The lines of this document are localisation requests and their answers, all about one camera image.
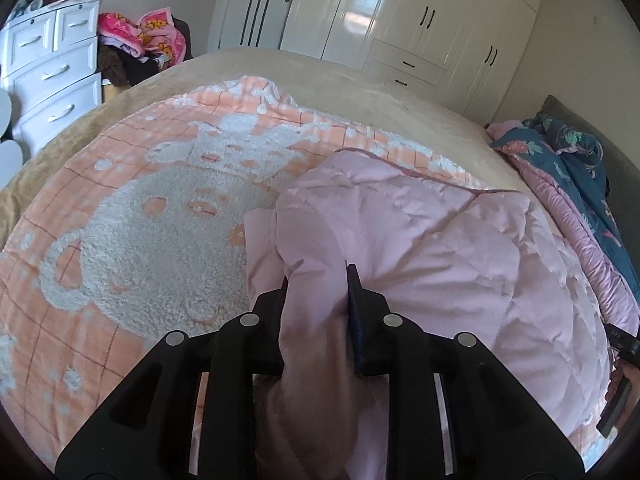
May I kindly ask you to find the white door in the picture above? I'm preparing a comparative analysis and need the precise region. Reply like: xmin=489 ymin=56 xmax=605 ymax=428
xmin=207 ymin=0 xmax=302 ymax=54

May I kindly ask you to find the orange white bear blanket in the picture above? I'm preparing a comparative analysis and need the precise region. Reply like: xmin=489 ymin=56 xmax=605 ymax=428
xmin=0 ymin=76 xmax=617 ymax=472

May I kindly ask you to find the grey headboard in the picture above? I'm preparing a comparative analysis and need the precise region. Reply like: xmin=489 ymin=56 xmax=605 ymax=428
xmin=532 ymin=94 xmax=640 ymax=206

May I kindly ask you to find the pink yellow printed blanket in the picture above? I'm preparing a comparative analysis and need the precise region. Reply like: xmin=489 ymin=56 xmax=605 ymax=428
xmin=97 ymin=7 xmax=187 ymax=64

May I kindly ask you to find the pink quilted jacket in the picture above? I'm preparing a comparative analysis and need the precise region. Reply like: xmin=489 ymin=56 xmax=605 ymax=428
xmin=243 ymin=149 xmax=614 ymax=480

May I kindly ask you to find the white round stool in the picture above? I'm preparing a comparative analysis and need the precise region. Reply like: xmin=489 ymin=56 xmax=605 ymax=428
xmin=0 ymin=140 xmax=24 ymax=189

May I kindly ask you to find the white drawer chest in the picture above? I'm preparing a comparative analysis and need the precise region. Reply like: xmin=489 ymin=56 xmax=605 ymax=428
xmin=0 ymin=0 xmax=104 ymax=157

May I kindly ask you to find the beige bed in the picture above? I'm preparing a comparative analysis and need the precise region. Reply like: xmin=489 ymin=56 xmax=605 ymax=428
xmin=0 ymin=47 xmax=543 ymax=241

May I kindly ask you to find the white glossy wardrobe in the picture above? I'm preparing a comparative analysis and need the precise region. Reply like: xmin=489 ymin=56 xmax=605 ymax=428
xmin=279 ymin=0 xmax=547 ymax=122

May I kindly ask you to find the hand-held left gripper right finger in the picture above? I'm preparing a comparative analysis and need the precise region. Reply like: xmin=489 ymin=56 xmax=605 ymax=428
xmin=345 ymin=262 xmax=586 ymax=480

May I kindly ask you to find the cardboard box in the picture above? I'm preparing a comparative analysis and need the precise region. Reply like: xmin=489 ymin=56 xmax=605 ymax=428
xmin=102 ymin=77 xmax=132 ymax=107

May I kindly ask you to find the person's right hand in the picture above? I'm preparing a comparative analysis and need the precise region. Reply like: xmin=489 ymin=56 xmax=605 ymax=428
xmin=611 ymin=357 xmax=640 ymax=396

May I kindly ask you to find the blue floral pink duvet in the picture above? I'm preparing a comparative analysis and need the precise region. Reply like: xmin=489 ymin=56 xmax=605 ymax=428
xmin=487 ymin=112 xmax=640 ymax=342

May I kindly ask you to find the dark clothes pile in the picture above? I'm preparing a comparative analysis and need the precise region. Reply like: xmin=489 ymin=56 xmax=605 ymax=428
xmin=97 ymin=17 xmax=194 ymax=92

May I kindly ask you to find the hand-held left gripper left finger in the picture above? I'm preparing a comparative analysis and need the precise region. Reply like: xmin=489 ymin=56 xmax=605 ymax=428
xmin=55 ymin=275 xmax=292 ymax=480

